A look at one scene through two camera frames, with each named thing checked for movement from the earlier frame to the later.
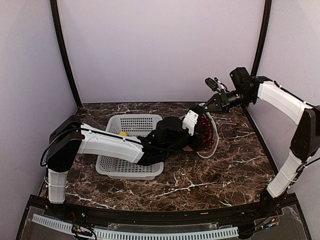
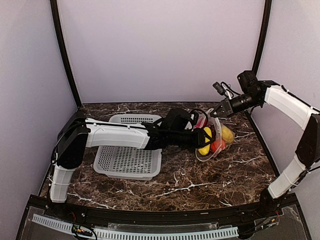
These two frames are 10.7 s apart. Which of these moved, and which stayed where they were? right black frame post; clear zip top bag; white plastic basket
Moved: clear zip top bag
Stayed: white plastic basket; right black frame post
